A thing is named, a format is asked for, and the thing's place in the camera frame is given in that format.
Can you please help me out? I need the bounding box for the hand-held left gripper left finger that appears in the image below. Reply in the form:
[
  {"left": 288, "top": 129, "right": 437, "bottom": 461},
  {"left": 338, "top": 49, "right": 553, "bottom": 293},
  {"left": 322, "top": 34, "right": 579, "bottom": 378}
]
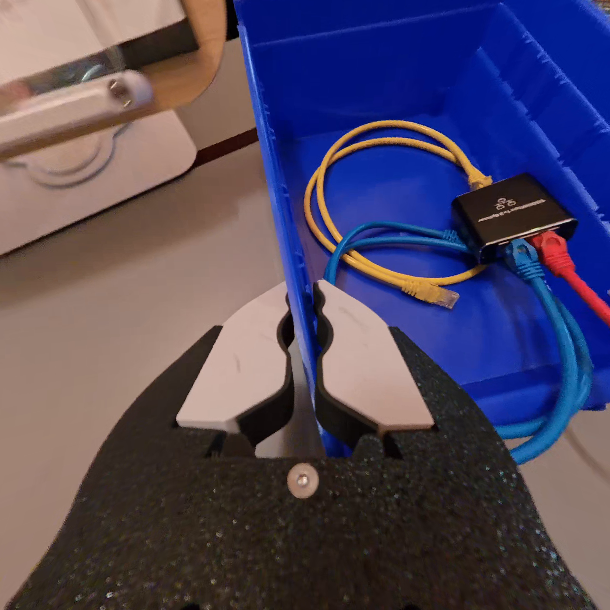
[{"left": 175, "top": 281, "right": 295, "bottom": 448}]

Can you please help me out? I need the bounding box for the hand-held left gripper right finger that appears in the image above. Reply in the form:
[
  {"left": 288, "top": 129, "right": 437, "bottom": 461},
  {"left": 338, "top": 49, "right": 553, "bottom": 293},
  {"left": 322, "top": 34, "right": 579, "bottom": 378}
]
[{"left": 312, "top": 280, "right": 435, "bottom": 450}]

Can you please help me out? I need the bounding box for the yellow ethernet cable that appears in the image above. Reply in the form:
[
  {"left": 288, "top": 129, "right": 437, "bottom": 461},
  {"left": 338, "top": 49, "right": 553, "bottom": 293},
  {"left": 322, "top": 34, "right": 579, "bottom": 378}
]
[{"left": 304, "top": 120, "right": 494, "bottom": 310}]

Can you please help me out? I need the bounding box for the blue ethernet cable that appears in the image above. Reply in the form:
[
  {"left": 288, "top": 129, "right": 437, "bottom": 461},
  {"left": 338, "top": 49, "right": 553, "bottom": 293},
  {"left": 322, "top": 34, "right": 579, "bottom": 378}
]
[{"left": 324, "top": 221, "right": 594, "bottom": 465}]

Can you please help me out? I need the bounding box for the black network splitter box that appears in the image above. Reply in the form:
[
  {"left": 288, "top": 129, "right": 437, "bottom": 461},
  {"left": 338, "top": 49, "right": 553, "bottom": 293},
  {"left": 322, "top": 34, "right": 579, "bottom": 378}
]
[{"left": 450, "top": 173, "right": 579, "bottom": 264}]

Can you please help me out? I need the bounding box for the red ethernet cable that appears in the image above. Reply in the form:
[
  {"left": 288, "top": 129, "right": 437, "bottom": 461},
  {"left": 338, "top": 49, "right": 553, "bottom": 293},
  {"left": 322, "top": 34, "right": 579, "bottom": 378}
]
[{"left": 531, "top": 230, "right": 610, "bottom": 329}]

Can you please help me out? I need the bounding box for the blue storage bin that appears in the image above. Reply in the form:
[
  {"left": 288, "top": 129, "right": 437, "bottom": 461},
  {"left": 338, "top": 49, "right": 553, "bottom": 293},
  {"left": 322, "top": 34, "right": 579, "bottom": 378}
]
[{"left": 234, "top": 0, "right": 610, "bottom": 458}]

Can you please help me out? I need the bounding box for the grey desk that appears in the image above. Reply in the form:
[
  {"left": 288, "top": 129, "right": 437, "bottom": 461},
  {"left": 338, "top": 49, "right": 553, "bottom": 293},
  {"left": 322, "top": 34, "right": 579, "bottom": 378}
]
[{"left": 0, "top": 38, "right": 610, "bottom": 610}]

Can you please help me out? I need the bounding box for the printed instruction sheet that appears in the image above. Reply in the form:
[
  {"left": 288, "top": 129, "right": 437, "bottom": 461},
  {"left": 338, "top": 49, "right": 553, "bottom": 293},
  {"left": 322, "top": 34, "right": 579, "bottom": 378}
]
[{"left": 0, "top": 0, "right": 187, "bottom": 84}]

